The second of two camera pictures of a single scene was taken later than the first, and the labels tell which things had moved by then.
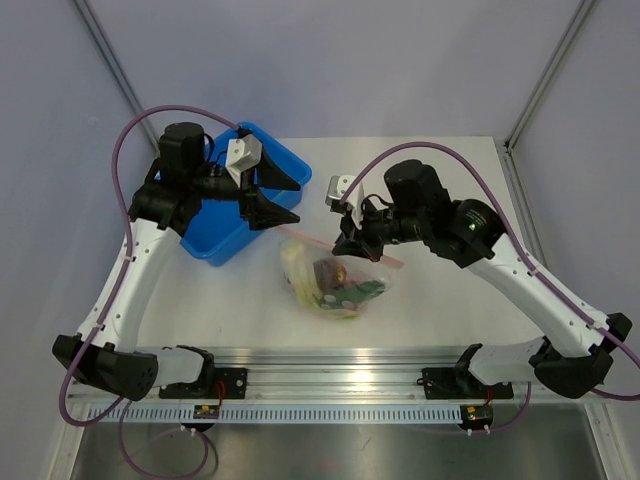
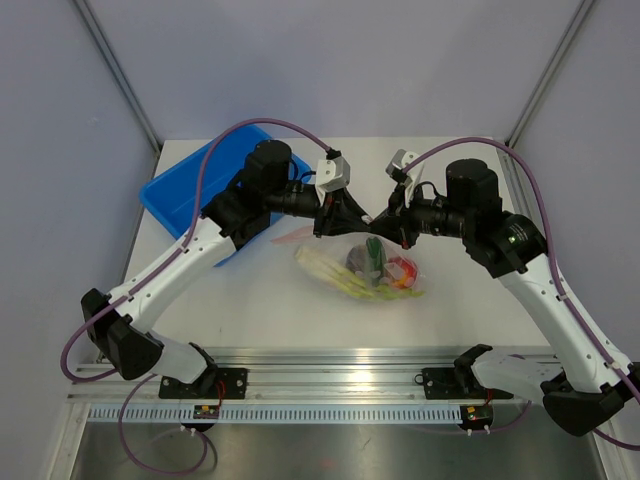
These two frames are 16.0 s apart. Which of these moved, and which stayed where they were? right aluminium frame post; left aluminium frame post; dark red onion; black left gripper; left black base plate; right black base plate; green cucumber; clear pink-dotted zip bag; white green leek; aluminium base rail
Moved: green cucumber; clear pink-dotted zip bag; white green leek; dark red onion; black left gripper
Stayed: right aluminium frame post; left aluminium frame post; aluminium base rail; right black base plate; left black base plate
